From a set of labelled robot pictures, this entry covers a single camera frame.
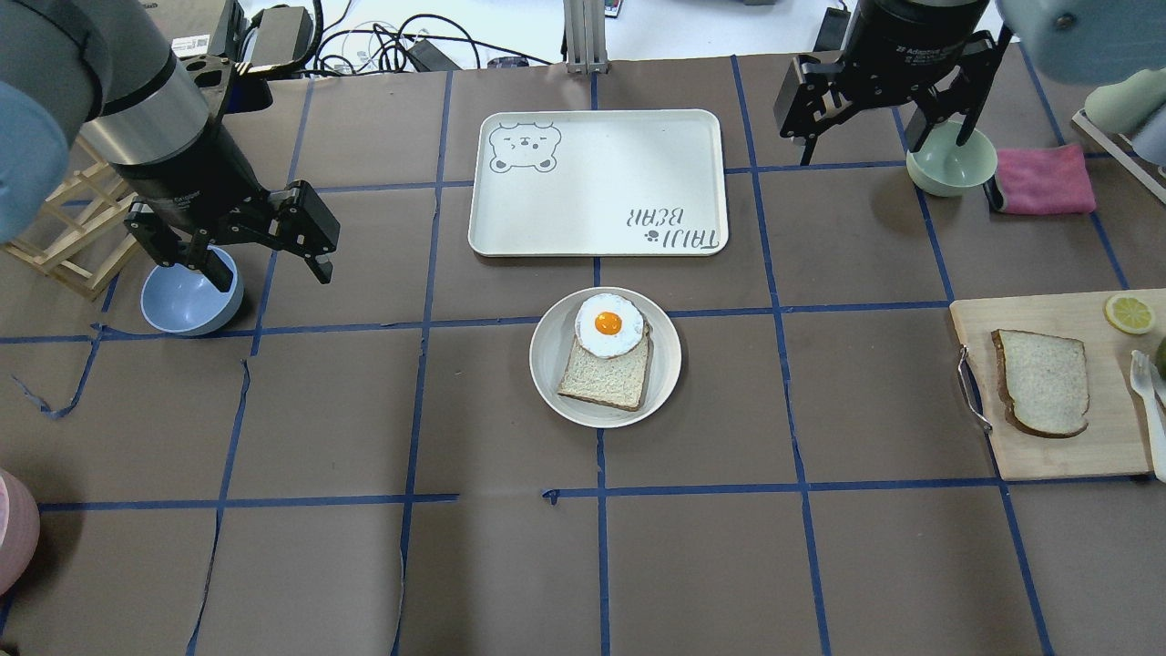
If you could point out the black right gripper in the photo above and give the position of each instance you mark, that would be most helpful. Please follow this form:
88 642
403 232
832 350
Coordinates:
915 38

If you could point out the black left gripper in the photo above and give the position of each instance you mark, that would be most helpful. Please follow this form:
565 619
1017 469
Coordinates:
178 179

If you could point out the bread slice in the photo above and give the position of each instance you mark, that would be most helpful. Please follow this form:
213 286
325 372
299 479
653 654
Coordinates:
616 382
1043 381

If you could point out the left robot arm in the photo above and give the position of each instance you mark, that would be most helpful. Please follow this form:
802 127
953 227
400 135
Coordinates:
101 70

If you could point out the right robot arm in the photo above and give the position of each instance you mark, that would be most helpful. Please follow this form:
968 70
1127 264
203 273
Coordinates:
1079 43

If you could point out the cream round plate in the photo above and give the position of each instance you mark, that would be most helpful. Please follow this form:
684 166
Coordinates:
549 351

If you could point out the green bowl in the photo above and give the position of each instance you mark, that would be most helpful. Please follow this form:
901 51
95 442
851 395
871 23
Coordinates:
946 170

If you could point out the blue bowl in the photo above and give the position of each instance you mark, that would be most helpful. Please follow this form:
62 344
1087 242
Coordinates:
181 301

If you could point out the pink cloth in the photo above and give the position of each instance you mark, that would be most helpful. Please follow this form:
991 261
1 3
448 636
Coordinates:
1040 182

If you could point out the wooden dish rack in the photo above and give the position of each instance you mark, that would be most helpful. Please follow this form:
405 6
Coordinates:
77 237

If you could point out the black electronics box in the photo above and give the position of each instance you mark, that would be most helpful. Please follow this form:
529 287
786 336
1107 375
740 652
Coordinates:
274 42

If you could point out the green cup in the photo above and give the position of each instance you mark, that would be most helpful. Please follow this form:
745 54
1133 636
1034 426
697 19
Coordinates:
1125 106

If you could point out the black power adapter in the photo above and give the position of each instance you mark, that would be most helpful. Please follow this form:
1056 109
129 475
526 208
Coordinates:
425 57

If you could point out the blue cup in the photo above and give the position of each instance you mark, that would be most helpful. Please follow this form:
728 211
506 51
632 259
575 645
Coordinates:
1149 143

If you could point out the cream bear tray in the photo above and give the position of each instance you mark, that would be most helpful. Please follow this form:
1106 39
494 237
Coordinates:
599 182

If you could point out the fried egg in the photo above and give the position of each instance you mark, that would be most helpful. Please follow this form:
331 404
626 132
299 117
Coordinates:
608 326

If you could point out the pink bowl with ice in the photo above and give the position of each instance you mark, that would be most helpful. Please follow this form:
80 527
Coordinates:
20 529

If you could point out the avocado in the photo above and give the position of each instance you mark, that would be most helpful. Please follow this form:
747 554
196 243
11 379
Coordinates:
1159 358

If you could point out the wooden cutting board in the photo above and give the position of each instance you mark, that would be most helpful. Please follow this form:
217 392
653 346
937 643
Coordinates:
1115 441

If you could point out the white wire cup rack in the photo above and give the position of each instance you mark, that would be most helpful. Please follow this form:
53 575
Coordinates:
1120 149

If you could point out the aluminium frame post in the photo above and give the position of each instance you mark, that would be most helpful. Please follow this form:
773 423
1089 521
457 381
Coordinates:
586 37

